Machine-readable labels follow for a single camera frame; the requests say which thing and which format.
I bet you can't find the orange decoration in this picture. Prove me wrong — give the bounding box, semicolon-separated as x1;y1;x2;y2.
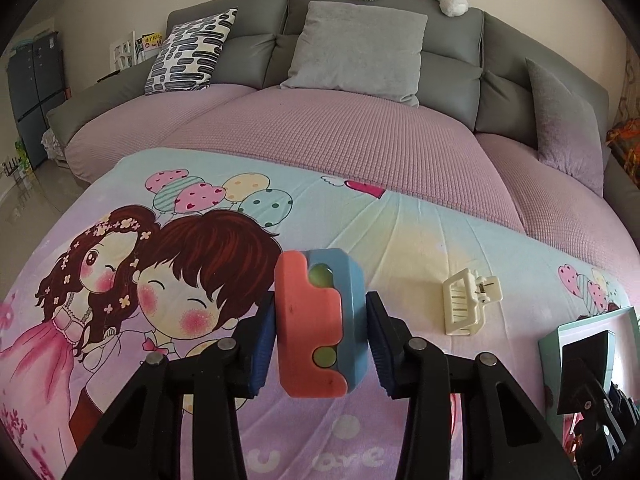
606;118;640;185

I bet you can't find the cartoon printed table cloth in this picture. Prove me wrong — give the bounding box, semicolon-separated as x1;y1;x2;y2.
1;148;639;479

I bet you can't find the grey right cushion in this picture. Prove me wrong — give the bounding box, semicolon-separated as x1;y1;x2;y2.
526;58;604;196

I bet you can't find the black white patterned cushion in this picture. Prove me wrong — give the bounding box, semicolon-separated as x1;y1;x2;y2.
144;8;238;96

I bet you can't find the orange blue toy block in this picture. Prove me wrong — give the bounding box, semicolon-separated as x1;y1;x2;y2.
274;248;368;399

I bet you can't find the dark cabinet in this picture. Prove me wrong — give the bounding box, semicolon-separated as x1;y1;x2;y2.
6;32;66;169

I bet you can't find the grey middle cushion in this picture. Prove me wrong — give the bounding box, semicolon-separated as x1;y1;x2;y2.
281;1;427;107

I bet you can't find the teal white tray box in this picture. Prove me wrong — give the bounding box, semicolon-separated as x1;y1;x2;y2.
538;308;639;437

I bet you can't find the pink sofa cover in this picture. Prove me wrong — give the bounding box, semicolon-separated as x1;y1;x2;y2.
49;84;639;274

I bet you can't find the cream hair claw clip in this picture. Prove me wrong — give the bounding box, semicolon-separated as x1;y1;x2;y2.
442;268;503;337

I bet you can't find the grey sofa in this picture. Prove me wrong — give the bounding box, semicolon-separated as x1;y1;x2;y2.
48;0;639;240

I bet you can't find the grey cushion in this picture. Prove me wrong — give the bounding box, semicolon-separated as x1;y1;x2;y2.
526;58;604;196
281;1;427;107

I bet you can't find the white picture frame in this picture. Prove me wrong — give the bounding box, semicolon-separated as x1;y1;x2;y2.
110;30;136;72

